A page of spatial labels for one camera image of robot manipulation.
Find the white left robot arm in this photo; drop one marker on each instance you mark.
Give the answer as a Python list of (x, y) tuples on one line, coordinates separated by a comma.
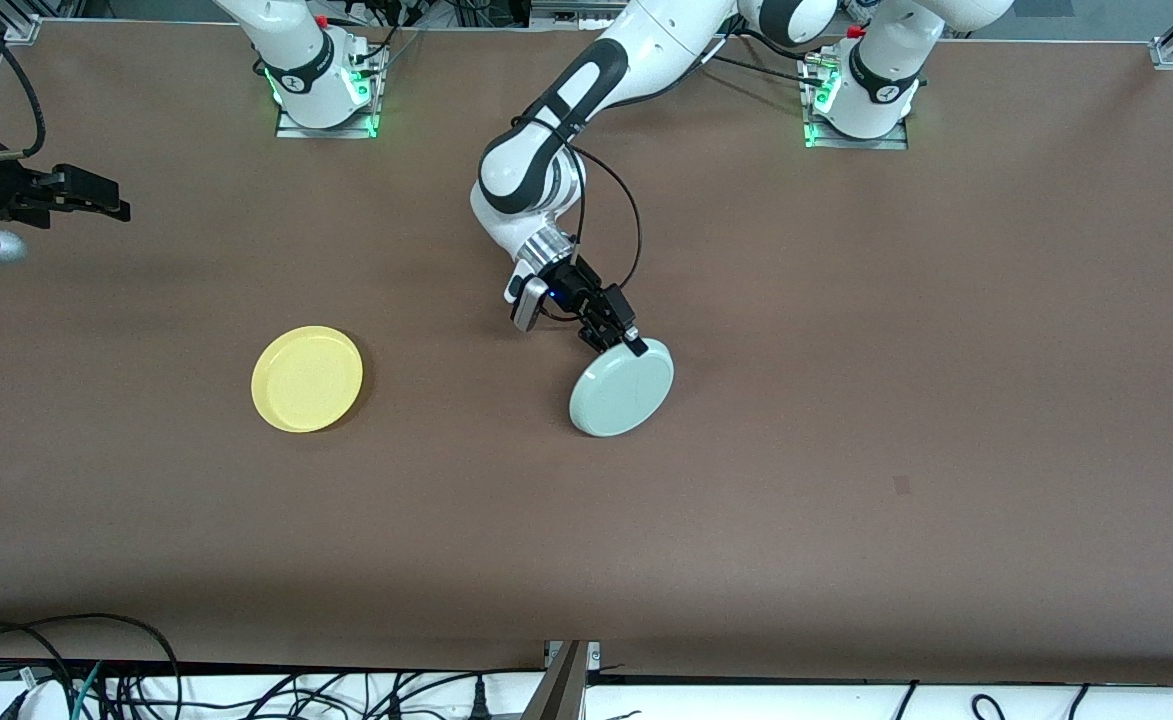
[(646, 50)]

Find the yellow round plate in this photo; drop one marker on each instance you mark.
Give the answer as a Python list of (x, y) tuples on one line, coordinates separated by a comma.
[(306, 380)]

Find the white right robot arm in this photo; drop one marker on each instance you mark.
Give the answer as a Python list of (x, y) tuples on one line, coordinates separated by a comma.
[(306, 60)]

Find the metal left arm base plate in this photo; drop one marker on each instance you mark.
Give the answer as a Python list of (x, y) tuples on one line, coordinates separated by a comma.
[(896, 143)]

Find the black power plug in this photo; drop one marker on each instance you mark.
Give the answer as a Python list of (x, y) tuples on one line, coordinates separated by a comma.
[(481, 700)]

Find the pale green round plate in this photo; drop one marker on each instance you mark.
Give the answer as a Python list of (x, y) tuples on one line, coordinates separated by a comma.
[(621, 392)]

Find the aluminium profile post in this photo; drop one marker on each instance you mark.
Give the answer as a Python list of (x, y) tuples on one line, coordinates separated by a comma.
[(561, 690)]

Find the brown table cover sheet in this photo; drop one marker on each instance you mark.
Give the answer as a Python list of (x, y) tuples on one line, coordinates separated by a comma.
[(586, 550)]

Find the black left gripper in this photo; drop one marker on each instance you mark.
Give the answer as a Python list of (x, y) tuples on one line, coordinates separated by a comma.
[(574, 283)]

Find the silver frame rail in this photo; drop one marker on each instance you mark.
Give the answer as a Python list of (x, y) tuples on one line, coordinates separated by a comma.
[(576, 15)]

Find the aluminium corner bracket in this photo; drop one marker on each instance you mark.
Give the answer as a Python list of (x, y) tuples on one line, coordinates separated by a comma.
[(24, 28), (1170, 54)]

